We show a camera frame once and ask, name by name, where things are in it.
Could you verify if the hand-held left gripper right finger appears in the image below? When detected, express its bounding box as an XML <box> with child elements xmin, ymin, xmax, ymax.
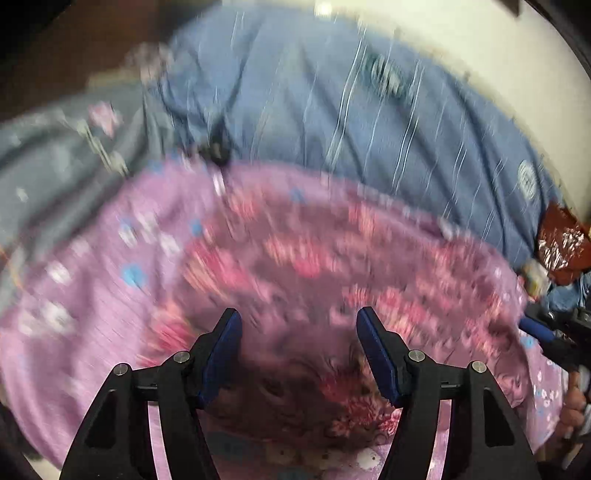
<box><xmin>356</xmin><ymin>306</ymin><xmax>541</xmax><ymax>480</ymax></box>

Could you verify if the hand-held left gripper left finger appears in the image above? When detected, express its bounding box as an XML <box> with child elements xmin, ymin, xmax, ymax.
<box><xmin>59</xmin><ymin>307</ymin><xmax>243</xmax><ymax>480</ymax></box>

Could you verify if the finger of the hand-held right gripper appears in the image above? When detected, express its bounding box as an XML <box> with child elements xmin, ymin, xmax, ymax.
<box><xmin>517</xmin><ymin>316</ymin><xmax>557</xmax><ymax>344</ymax></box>

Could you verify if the pink floral shirt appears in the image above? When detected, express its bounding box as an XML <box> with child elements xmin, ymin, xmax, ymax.
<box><xmin>152</xmin><ymin>185</ymin><xmax>522</xmax><ymax>444</ymax></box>

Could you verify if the person's right hand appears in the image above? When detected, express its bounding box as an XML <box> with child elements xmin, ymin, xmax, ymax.
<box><xmin>556</xmin><ymin>369</ymin><xmax>591</xmax><ymax>444</ymax></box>

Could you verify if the blue denim cloth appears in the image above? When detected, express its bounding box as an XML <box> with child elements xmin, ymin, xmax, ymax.
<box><xmin>540</xmin><ymin>272</ymin><xmax>591</xmax><ymax>315</ymax></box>

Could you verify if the purple floral blanket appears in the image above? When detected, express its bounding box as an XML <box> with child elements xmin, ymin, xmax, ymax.
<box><xmin>0</xmin><ymin>157</ymin><xmax>568</xmax><ymax>480</ymax></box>

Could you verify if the black charger plug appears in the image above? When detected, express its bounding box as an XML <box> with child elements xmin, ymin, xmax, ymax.
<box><xmin>203</xmin><ymin>117</ymin><xmax>236</xmax><ymax>168</ymax></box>

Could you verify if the grey star bedsheet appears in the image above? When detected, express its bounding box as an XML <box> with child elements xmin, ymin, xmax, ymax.
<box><xmin>0</xmin><ymin>85</ymin><xmax>195</xmax><ymax>305</ymax></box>

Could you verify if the blue plaid quilt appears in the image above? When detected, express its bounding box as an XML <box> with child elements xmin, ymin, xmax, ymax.
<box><xmin>152</xmin><ymin>7</ymin><xmax>561</xmax><ymax>273</ymax></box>

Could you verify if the small lilac cloth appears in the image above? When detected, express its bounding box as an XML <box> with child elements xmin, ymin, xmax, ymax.
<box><xmin>124</xmin><ymin>41</ymin><xmax>174</xmax><ymax>86</ymax></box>

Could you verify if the brown bed headboard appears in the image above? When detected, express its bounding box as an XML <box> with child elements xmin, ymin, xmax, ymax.
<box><xmin>0</xmin><ymin>0</ymin><xmax>222</xmax><ymax>125</ymax></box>

